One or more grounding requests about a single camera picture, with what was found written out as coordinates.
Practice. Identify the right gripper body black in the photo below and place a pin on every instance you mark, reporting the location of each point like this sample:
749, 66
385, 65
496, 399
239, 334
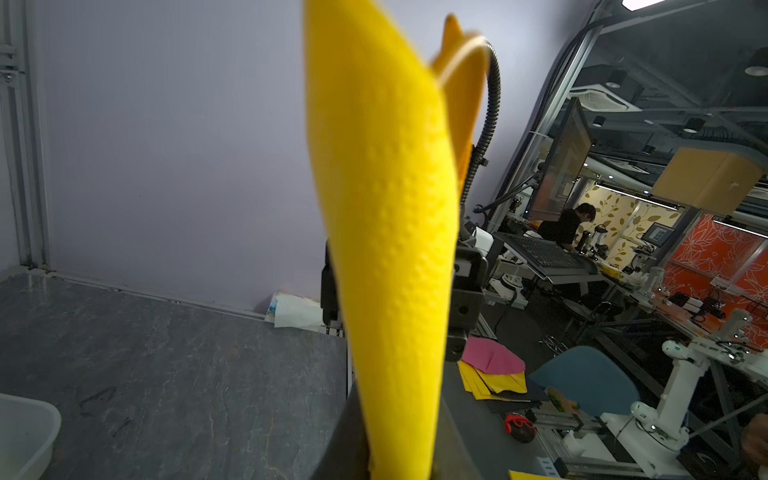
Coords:
467, 297

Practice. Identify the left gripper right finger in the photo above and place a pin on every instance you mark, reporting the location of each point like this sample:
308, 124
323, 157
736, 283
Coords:
451, 459

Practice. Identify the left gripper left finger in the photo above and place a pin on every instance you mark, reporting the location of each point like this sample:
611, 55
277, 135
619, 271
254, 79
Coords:
347, 454

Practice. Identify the yellow paper napkin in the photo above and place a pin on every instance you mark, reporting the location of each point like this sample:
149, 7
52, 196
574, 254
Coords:
384, 173

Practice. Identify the orange wooden spoon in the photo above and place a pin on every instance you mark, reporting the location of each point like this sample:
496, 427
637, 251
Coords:
461, 67

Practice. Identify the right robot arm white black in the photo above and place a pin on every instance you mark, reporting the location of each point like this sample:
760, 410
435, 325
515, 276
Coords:
477, 159

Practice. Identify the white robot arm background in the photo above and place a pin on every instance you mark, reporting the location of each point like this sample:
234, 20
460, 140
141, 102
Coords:
582, 418

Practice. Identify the pink paper napkin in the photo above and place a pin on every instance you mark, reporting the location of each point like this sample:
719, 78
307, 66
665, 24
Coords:
491, 357

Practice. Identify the red black small tool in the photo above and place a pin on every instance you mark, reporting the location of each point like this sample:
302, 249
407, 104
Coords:
520, 428

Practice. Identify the black keyboard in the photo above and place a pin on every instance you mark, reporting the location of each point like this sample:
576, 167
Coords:
542, 254

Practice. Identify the stack of yellow napkins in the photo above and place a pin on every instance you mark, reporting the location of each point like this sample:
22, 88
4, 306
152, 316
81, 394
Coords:
498, 384

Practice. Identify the person in black shirt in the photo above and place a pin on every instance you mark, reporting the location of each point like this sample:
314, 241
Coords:
563, 231

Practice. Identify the black computer monitor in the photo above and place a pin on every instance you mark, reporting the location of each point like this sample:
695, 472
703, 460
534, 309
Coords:
562, 165

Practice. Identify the teal office chair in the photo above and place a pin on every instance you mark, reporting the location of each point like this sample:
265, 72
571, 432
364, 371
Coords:
590, 378

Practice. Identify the white oval plastic tub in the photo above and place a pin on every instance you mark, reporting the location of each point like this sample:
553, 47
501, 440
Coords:
28, 430

